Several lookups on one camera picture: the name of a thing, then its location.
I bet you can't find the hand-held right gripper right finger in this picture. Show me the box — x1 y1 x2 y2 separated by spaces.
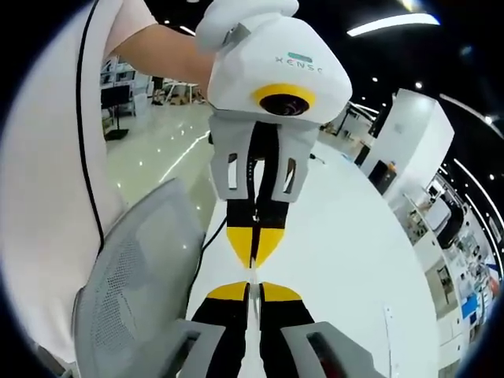
260 280 379 378

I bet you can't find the black cabinet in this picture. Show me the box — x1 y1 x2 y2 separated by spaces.
367 158 397 195

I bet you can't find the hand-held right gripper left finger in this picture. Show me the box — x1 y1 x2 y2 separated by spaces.
157 280 252 378

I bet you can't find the thin black cable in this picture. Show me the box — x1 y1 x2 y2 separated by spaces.
76 0 106 255

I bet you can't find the person in white shirt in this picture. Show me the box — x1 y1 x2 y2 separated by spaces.
0 0 159 365

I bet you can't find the long ceiling strip light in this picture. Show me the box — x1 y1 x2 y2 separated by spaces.
346 13 442 38

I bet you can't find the white machine with black base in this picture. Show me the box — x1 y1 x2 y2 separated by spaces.
427 188 470 250

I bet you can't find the grey mesh chair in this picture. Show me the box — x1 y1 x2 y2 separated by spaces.
72 176 210 378

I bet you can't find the black screen on stand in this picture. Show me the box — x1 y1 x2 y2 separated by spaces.
99 83 138 142

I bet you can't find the blue box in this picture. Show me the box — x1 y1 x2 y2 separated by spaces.
461 296 479 325

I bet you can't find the white square pillar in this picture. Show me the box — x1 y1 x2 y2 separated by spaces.
371 87 454 198

